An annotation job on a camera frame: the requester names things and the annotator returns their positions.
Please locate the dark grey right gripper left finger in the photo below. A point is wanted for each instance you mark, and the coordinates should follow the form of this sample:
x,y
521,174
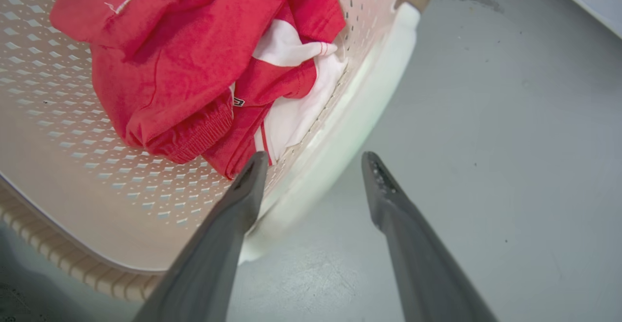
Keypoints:
x,y
214,259

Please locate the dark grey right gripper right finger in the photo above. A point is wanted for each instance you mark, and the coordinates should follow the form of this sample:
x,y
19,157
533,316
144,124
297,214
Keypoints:
x,y
418,259

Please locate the beige perforated plastic laundry basket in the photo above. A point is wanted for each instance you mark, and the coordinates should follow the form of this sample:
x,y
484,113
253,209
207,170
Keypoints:
x,y
73,176

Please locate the red and white garment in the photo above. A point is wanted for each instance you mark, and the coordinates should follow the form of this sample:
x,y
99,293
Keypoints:
x,y
180,59

